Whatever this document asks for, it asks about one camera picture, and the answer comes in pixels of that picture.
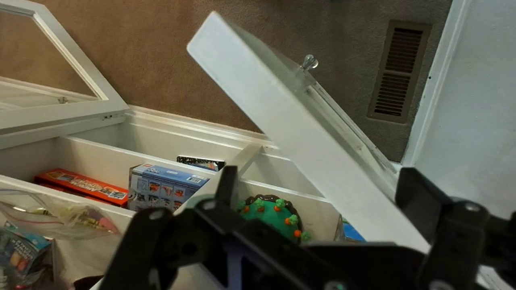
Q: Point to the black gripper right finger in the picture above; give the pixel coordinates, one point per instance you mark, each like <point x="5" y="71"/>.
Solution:
<point x="425" y="204"/>

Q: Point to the blue toy box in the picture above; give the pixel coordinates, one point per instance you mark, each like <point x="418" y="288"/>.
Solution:
<point x="152" y="185"/>

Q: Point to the green spiky toy ball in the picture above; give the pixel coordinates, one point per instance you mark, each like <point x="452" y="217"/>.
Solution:
<point x="278" y="213"/>

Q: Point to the white built-in shelf cabinet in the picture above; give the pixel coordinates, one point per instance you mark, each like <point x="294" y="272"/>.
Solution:
<point x="147" y="135"/>

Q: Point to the clear zip plastic bag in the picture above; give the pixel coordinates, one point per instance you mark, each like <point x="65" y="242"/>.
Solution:
<point x="49" y="243"/>

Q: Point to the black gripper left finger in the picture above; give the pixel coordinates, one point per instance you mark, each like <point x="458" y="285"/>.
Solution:
<point x="226" y="185"/>

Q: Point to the floor air vent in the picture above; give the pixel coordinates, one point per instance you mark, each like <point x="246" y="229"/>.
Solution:
<point x="400" y="64"/>

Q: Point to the black dark small box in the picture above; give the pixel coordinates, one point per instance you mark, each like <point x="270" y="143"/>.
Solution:
<point x="200" y="161"/>

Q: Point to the orange flat game box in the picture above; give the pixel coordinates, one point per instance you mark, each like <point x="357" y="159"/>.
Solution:
<point x="84" y="185"/>

